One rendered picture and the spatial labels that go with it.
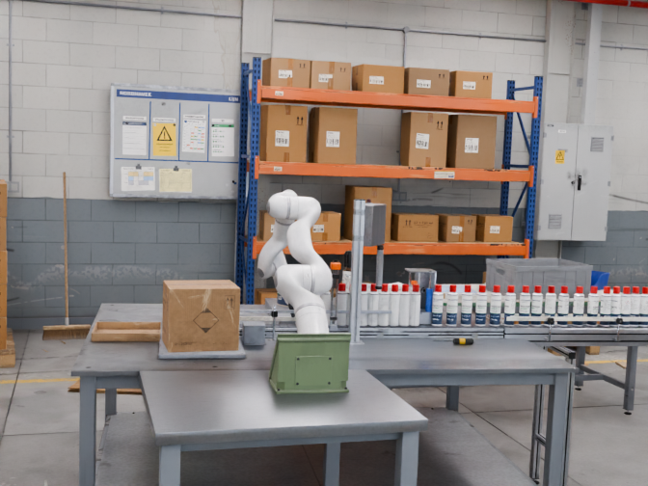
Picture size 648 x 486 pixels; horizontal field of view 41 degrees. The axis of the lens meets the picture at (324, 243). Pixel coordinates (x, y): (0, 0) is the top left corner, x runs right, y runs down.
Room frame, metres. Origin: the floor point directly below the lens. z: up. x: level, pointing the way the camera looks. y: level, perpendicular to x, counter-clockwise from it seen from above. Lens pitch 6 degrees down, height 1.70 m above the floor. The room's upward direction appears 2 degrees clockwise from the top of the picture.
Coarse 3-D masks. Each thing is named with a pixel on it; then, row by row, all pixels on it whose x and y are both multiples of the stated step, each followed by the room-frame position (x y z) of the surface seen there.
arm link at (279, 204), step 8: (288, 192) 3.81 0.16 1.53; (272, 200) 3.70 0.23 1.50; (280, 200) 3.69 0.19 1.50; (288, 200) 3.70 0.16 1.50; (272, 208) 3.68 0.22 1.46; (280, 208) 3.68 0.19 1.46; (288, 208) 3.68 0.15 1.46; (272, 216) 3.71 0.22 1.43; (280, 216) 3.69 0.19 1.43; (288, 216) 3.70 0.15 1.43
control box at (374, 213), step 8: (368, 208) 3.97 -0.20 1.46; (376, 208) 4.00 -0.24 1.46; (384, 208) 4.09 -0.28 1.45; (368, 216) 3.97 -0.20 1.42; (376, 216) 4.01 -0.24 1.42; (384, 216) 4.10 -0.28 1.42; (368, 224) 3.97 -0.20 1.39; (376, 224) 4.01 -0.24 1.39; (384, 224) 4.10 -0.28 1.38; (368, 232) 3.97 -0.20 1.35; (376, 232) 4.02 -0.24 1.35; (384, 232) 4.11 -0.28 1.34; (368, 240) 3.97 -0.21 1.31; (376, 240) 4.02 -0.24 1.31; (384, 240) 4.11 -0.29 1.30
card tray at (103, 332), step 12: (96, 324) 4.04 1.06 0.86; (108, 324) 4.06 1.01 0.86; (120, 324) 4.07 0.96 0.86; (132, 324) 4.08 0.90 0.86; (144, 324) 4.09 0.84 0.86; (156, 324) 4.10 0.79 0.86; (96, 336) 3.80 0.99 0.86; (108, 336) 3.81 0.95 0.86; (120, 336) 3.82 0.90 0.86; (132, 336) 3.83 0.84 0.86; (144, 336) 3.84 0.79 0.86; (156, 336) 3.85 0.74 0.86
